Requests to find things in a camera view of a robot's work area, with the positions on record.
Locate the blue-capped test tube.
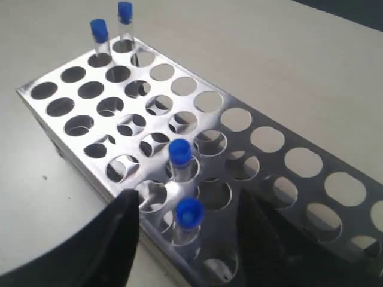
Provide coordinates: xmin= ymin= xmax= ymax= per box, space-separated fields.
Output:
xmin=172 ymin=197 xmax=204 ymax=246
xmin=168 ymin=138 xmax=193 ymax=182
xmin=118 ymin=1 xmax=135 ymax=53
xmin=90 ymin=19 xmax=112 ymax=66

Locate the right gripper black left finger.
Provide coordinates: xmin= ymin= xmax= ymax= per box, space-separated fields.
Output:
xmin=1 ymin=190 xmax=139 ymax=286

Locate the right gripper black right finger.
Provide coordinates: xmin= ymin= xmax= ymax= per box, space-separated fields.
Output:
xmin=236 ymin=189 xmax=382 ymax=286

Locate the stainless steel test tube rack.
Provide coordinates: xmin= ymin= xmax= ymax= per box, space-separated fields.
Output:
xmin=17 ymin=38 xmax=382 ymax=286

